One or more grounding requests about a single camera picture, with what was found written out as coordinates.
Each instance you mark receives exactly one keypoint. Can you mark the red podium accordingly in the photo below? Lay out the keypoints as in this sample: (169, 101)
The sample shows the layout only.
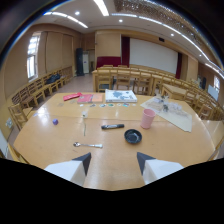
(108, 61)

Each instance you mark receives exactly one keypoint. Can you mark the beige paper sheet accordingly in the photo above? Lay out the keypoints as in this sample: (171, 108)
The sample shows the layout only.
(173, 115)

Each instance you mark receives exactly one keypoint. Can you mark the pink plastic cup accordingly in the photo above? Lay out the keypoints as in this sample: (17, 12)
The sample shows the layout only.
(147, 118)

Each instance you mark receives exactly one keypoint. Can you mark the orange booklet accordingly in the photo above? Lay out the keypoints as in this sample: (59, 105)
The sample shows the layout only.
(97, 98)

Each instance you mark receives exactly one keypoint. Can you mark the red flat packet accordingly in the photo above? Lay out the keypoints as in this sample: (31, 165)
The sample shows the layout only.
(72, 96)

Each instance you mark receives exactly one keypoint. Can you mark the window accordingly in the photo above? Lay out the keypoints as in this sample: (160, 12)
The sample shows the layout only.
(32, 57)

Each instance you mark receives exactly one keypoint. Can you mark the small purple ball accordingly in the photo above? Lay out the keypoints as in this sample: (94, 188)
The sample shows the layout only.
(55, 121)

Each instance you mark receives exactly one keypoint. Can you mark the metal spoon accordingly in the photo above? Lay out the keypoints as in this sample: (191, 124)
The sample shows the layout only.
(87, 145)

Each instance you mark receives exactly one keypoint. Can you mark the white book with blue print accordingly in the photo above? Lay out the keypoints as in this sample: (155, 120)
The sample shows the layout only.
(120, 95)

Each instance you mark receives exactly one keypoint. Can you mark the red curtain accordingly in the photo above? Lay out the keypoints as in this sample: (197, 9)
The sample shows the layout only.
(125, 51)

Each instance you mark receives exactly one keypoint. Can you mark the red book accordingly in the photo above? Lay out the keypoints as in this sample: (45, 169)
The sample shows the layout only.
(85, 98)

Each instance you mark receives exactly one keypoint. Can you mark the clear plastic bag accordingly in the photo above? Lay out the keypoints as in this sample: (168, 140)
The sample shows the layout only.
(172, 107)

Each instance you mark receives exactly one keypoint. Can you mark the white projection screen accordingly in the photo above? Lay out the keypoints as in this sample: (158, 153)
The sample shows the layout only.
(153, 55)

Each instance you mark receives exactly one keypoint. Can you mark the wooden chair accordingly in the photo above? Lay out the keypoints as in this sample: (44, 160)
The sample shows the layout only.
(104, 80)
(123, 79)
(143, 83)
(20, 115)

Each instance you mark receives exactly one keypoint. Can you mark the black bag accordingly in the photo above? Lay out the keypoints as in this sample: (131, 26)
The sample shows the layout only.
(53, 79)

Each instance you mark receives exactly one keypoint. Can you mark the black round dish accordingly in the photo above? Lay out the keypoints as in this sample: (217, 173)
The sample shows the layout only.
(133, 136)

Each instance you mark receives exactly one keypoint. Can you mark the white flower with green stem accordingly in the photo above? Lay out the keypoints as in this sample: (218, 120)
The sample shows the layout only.
(84, 121)

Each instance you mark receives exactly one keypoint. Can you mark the black marker pen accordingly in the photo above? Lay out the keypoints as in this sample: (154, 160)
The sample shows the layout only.
(112, 126)

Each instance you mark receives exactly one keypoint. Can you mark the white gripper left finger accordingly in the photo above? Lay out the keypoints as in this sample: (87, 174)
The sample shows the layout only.
(70, 168)

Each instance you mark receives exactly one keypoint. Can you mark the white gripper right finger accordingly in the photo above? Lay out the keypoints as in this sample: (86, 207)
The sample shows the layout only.
(156, 168)

